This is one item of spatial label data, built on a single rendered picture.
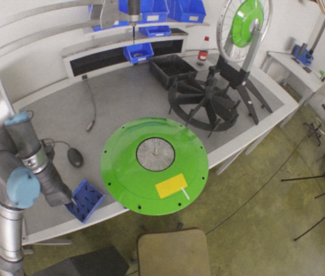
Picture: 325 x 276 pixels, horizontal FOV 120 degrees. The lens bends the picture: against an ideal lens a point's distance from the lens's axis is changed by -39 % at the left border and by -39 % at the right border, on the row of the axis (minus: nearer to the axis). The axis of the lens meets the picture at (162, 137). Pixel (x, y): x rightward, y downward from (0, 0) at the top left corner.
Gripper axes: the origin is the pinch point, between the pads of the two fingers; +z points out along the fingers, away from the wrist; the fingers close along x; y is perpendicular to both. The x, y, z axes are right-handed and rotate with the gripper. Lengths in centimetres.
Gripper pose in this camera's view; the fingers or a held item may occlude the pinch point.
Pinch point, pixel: (71, 206)
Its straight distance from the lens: 54.7
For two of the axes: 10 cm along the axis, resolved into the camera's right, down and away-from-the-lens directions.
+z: 1.1, 8.6, 5.0
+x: 9.2, -2.8, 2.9
